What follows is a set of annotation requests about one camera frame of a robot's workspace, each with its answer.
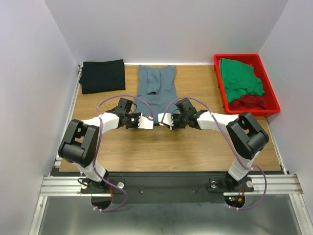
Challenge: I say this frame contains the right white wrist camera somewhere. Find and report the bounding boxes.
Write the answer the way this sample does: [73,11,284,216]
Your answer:
[157,113,174,127]

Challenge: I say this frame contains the black folded t-shirt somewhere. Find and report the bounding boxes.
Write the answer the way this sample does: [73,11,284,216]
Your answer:
[79,59,126,94]

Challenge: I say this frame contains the aluminium frame rail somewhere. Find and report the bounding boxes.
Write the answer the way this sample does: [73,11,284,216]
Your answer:
[40,174,303,196]

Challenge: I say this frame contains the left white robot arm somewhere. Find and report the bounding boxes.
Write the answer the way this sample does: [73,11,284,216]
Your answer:
[58,98,144,191]

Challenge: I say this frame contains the dark red t-shirt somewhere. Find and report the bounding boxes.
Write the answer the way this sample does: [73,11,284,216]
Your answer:
[228,94,267,111]

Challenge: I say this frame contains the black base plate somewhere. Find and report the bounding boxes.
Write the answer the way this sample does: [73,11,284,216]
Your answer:
[48,171,288,205]

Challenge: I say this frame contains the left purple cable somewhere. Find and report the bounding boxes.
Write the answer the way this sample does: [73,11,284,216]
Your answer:
[91,95,155,212]

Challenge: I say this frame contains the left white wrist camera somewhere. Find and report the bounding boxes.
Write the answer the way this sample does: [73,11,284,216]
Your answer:
[138,113,154,130]

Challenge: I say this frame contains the green t-shirt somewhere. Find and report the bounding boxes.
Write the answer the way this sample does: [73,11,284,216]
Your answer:
[219,58,265,103]

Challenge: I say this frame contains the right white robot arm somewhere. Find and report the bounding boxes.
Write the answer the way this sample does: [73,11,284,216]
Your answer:
[168,97,269,190]

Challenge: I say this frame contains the red plastic bin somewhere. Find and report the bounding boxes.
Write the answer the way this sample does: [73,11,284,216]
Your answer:
[213,54,281,117]

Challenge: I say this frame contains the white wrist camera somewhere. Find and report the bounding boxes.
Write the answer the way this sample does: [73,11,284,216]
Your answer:
[157,113,174,127]
[138,113,154,130]

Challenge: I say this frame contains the blue-grey t-shirt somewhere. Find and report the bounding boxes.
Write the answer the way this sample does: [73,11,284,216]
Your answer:
[136,65,177,125]

